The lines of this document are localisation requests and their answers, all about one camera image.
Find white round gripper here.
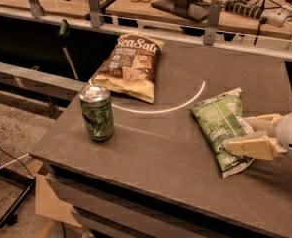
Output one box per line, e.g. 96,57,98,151
222,113,292,160

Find green jalapeno chip bag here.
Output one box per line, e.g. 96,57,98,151
190,88,254,179

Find brown sea salt chip bag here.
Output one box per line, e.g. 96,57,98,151
93,33,164,104

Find green soda can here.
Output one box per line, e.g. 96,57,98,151
79,84,113,140

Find white power adapter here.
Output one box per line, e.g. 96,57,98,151
261,9,292,27

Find black power strip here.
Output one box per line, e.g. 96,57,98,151
225,0,263,19

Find black monitor stand base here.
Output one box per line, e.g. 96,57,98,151
151,0,210,22

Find black chair base leg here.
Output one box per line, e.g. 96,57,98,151
0,178,36,229

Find grey metal bracket right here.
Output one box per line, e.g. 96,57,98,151
203,0,223,46

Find grey metal bracket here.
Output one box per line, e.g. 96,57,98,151
88,0,104,28
28,0,45,18
203,0,223,46

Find grey metal bracket middle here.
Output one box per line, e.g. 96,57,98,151
88,0,104,28

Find green handled tool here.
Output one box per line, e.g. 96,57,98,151
57,18,80,81

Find grey metal bracket left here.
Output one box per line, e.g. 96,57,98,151
28,0,45,18

